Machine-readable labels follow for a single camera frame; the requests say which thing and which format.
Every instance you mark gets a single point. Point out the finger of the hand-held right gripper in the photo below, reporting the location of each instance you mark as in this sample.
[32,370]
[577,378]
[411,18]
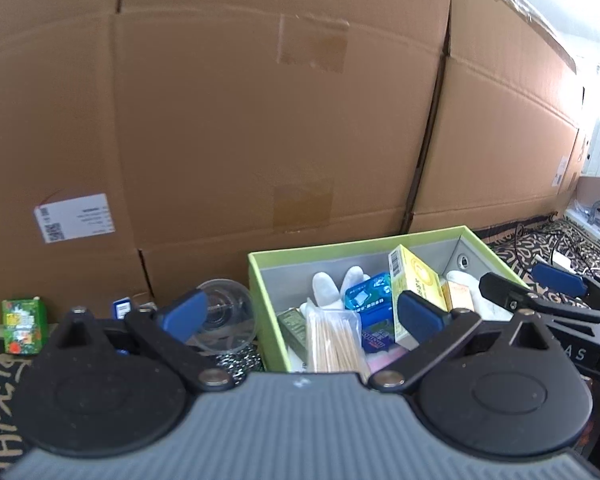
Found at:
[560,277]
[505,292]

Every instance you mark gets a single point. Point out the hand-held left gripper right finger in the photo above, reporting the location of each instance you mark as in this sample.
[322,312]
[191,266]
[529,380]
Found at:
[420,315]

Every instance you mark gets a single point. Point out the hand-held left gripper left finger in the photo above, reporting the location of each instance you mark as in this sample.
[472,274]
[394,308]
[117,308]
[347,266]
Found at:
[185,312]

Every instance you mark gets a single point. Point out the pale yellow barcode box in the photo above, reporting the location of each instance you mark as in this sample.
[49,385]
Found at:
[415,275]

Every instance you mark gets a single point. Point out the small orange box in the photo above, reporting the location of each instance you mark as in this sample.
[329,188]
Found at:
[455,295]

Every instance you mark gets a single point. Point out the blue tissue pack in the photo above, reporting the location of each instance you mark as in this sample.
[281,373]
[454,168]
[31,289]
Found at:
[367,295]

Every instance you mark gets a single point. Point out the light green box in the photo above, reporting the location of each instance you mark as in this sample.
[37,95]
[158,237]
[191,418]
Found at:
[265,310]

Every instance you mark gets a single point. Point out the cotton swab pack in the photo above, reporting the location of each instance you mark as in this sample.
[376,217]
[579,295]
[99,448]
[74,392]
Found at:
[332,340]

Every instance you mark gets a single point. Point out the olive green box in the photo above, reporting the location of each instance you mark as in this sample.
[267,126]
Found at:
[292,327]

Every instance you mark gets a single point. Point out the clear plastic cup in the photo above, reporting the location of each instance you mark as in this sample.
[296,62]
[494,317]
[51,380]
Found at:
[227,315]

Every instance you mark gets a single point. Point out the pink soft item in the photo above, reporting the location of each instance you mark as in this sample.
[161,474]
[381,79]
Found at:
[385,358]

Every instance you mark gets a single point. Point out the blue cardboard box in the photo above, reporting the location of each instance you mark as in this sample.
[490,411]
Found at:
[122,308]

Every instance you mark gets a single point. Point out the white gloves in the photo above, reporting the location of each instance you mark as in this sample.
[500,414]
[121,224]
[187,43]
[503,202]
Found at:
[337,285]

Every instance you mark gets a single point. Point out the small cardboard box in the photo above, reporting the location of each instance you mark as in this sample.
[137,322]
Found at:
[597,187]

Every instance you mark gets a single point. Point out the white shipping label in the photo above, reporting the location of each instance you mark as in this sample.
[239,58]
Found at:
[75,219]

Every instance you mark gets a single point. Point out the large plain cardboard box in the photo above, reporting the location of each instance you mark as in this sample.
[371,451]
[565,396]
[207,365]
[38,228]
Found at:
[505,125]

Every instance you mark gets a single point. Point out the small floral green box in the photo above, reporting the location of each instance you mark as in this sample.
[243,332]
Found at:
[22,325]

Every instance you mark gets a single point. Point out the large cardboard box with label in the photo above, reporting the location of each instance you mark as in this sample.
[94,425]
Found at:
[230,110]

